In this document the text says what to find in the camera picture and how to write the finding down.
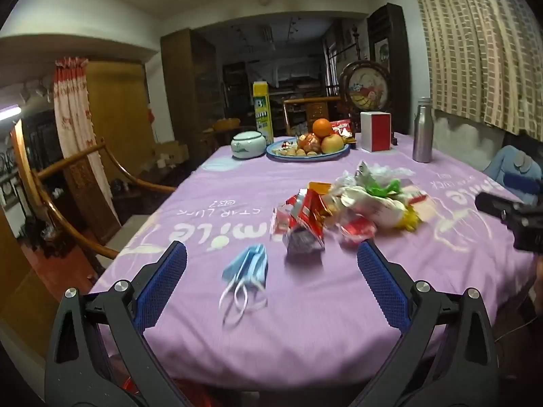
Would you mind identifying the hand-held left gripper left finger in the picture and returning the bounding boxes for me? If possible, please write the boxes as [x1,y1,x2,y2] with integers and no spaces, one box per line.
[44,241,200,407]

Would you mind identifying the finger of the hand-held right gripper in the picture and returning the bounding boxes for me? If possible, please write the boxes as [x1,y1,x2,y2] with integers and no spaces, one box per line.
[475,192,512,219]

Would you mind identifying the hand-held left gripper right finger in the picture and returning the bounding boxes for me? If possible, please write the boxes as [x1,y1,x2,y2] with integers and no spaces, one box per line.
[352,239,499,407]

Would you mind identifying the clear round plastic container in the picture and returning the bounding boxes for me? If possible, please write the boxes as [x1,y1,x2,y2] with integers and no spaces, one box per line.
[339,215,377,244]

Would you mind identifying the yellow wrapper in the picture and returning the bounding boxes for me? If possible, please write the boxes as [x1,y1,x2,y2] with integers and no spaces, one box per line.
[399,206,424,232]

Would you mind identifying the white plastic bag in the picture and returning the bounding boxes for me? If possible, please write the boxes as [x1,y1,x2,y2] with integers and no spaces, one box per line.
[339,189,408,227]

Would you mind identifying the white box with red label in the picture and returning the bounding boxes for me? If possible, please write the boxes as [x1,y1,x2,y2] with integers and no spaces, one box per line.
[401,187,429,204]

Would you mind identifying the blue face mask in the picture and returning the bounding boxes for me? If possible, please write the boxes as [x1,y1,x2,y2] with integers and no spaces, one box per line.
[218,244,270,327]

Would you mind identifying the green packet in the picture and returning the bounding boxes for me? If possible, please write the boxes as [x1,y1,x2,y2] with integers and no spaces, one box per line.
[367,177,401,198]

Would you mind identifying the red snack packet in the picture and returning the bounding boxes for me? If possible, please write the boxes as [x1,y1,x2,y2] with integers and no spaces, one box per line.
[271,189,328,259]

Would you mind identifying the orange medicine box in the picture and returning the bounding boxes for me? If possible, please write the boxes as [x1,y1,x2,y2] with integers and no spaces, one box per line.
[307,181,332,200]

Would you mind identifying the blue cloth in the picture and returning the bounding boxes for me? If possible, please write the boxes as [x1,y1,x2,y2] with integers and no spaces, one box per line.
[484,144,543,204]

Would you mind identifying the steel bottle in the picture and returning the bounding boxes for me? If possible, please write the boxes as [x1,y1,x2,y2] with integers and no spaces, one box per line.
[412,97,433,163]

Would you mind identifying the cardboard boxes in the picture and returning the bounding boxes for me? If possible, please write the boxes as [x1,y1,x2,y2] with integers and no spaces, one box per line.
[153,140,189,166]

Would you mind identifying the red and white box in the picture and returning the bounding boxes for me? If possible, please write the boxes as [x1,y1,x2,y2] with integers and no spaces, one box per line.
[360,111,392,152]

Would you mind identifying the wooden armchair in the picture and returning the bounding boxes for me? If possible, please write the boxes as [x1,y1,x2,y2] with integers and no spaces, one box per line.
[32,140,176,276]

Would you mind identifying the apple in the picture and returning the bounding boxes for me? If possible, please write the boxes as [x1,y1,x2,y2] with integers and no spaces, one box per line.
[321,134,344,154]

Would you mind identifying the blue fruit plate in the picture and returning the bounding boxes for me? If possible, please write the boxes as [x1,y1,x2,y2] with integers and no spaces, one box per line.
[266,140,351,162]

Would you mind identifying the red wrapped fruit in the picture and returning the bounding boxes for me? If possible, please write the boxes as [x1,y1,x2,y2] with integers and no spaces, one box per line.
[297,133,323,153]

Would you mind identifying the white ceramic jar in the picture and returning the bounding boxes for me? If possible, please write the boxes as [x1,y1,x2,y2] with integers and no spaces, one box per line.
[231,131,266,159]

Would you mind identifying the red biscuit packet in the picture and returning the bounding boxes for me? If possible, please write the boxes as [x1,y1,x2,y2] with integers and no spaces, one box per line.
[330,119,354,138]

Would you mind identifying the beige checked curtain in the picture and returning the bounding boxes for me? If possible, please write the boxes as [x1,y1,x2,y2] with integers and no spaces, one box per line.
[407,0,543,134]

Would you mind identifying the round decorative screen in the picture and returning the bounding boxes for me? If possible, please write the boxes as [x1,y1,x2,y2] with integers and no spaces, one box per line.
[338,60,391,115]

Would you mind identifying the wooden door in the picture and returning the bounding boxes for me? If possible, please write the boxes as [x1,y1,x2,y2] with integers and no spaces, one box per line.
[85,61,155,157]

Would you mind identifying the dark tall cabinet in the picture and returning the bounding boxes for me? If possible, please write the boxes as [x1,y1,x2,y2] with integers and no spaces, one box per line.
[367,3,410,134]

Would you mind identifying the red and white curtain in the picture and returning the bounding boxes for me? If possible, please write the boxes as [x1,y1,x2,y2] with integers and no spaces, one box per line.
[53,57,121,225]

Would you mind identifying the brown wooden cabinet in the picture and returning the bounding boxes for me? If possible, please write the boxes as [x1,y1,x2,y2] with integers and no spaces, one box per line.
[160,29,225,157]

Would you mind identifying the yellow spray can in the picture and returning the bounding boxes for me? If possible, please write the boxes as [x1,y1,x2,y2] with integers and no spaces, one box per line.
[253,81,274,145]

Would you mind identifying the wooden chair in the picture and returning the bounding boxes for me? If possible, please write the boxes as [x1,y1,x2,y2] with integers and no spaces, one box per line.
[283,97,340,136]

